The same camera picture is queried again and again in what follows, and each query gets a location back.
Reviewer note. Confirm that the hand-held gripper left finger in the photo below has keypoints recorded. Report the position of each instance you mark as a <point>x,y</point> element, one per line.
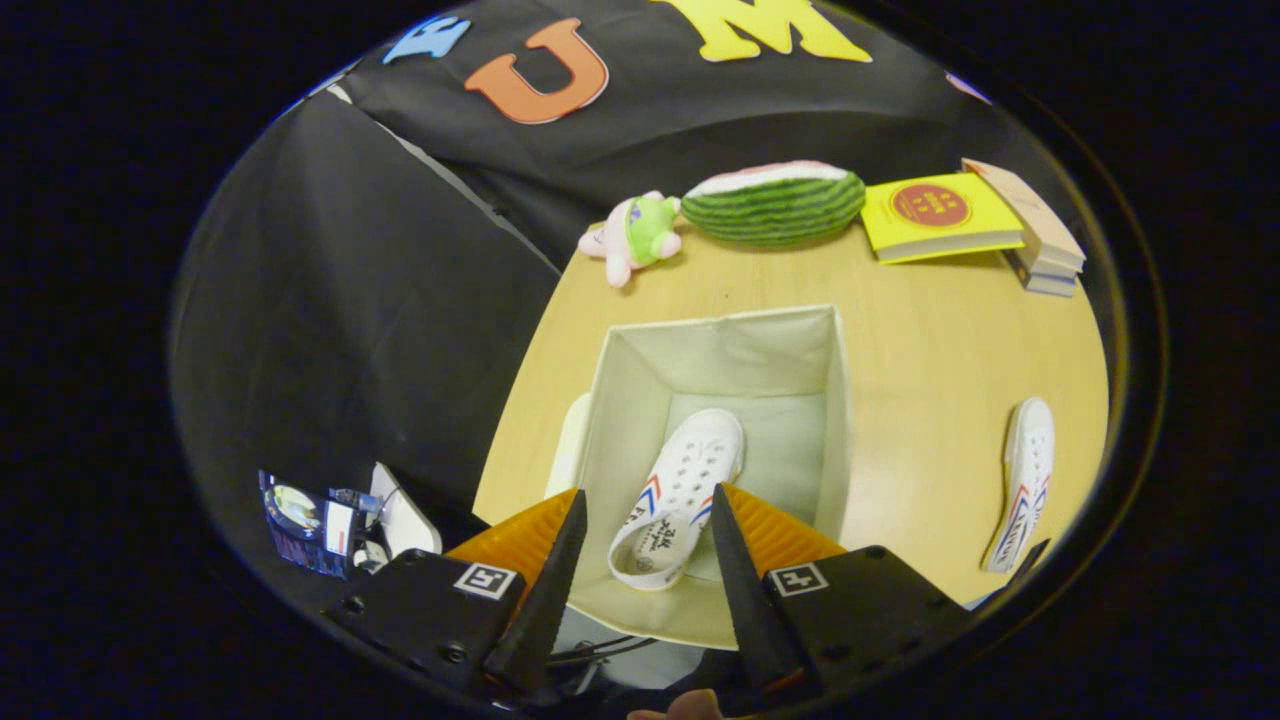
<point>545,610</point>

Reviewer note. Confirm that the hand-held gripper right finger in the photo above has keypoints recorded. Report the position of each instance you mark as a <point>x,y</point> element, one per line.
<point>748,610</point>

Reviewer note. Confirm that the white canvas shoe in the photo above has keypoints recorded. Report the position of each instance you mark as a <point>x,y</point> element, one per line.
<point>1030,450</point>
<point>690,470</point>

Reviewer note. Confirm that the cream storage box lid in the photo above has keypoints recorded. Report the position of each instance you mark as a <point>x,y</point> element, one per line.
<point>568,450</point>

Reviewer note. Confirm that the cream fabric storage box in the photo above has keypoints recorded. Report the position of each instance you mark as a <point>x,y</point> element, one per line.
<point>760,350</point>

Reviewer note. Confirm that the white plastic object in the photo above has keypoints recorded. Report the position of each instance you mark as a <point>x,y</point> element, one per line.
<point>405,520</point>

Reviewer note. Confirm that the dark blue printed packet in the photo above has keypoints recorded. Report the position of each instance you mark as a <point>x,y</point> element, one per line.
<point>300,525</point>

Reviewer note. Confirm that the pink and green plush toy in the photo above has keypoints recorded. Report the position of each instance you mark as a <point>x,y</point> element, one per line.
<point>640,235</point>

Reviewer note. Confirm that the watermelon plush toy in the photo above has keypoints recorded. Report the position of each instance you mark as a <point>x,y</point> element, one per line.
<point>775,205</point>

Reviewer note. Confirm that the yellow book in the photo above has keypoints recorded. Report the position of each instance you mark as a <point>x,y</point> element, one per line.
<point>935,215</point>

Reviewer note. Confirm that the grey cover book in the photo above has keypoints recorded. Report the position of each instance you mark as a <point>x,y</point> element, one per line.
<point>1045,280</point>

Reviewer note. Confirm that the beige cover book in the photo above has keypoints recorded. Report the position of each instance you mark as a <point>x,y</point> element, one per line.
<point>1030,210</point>

